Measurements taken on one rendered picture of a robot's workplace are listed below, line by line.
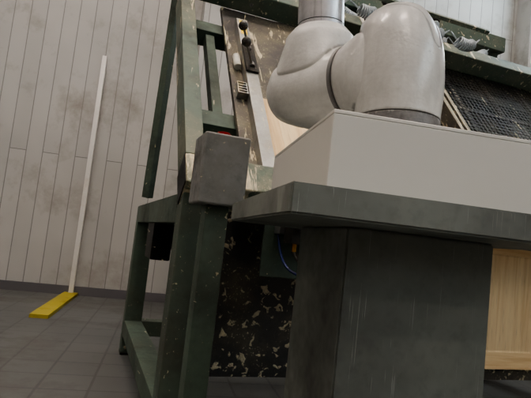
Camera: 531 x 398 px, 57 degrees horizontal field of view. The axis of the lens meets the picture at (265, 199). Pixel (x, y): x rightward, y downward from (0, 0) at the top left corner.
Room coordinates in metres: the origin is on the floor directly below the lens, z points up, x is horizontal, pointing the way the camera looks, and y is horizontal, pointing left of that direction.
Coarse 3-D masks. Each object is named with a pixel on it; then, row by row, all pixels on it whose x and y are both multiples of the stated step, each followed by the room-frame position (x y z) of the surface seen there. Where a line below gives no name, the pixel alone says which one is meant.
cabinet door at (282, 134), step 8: (264, 104) 1.77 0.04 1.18; (272, 120) 1.73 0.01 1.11; (272, 128) 1.70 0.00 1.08; (280, 128) 1.71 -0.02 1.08; (288, 128) 1.73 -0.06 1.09; (296, 128) 1.75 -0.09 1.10; (272, 136) 1.67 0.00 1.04; (280, 136) 1.68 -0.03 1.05; (288, 136) 1.71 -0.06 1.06; (296, 136) 1.72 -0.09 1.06; (280, 144) 1.65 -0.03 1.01; (288, 144) 1.68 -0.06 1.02
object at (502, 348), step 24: (504, 264) 2.08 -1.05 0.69; (528, 264) 2.12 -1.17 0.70; (504, 288) 2.08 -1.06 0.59; (528, 288) 2.13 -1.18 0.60; (504, 312) 2.08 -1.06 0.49; (528, 312) 2.13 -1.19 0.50; (504, 336) 2.09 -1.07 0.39; (528, 336) 2.13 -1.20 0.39; (504, 360) 2.09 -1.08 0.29; (528, 360) 2.13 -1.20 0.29
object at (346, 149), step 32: (320, 128) 0.70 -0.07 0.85; (352, 128) 0.66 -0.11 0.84; (384, 128) 0.66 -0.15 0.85; (416, 128) 0.67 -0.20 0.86; (448, 128) 0.68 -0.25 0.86; (288, 160) 0.87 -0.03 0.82; (320, 160) 0.69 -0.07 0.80; (352, 160) 0.66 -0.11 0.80; (384, 160) 0.67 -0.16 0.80; (416, 160) 0.68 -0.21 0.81; (448, 160) 0.69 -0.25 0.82; (480, 160) 0.70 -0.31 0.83; (512, 160) 0.71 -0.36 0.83; (384, 192) 0.67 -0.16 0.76; (416, 192) 0.68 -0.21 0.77; (448, 192) 0.69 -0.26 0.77; (480, 192) 0.70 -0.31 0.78; (512, 192) 0.71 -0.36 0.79
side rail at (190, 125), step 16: (192, 0) 2.02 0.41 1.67; (176, 16) 2.07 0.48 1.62; (192, 16) 1.94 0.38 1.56; (176, 32) 2.00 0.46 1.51; (192, 32) 1.85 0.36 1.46; (176, 48) 1.93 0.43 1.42; (192, 48) 1.78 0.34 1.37; (176, 64) 1.87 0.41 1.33; (192, 64) 1.72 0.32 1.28; (192, 80) 1.66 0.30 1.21; (192, 96) 1.60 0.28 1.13; (192, 112) 1.55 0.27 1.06; (192, 128) 1.50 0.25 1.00; (192, 144) 1.46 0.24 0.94
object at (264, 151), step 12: (240, 36) 1.98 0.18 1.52; (240, 48) 1.95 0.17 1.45; (240, 60) 1.93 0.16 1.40; (252, 84) 1.79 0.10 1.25; (252, 96) 1.74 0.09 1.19; (252, 108) 1.70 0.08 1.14; (264, 108) 1.72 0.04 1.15; (252, 120) 1.68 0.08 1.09; (264, 120) 1.67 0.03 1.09; (252, 132) 1.66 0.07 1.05; (264, 132) 1.63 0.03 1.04; (264, 144) 1.59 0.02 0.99; (264, 156) 1.55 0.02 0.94
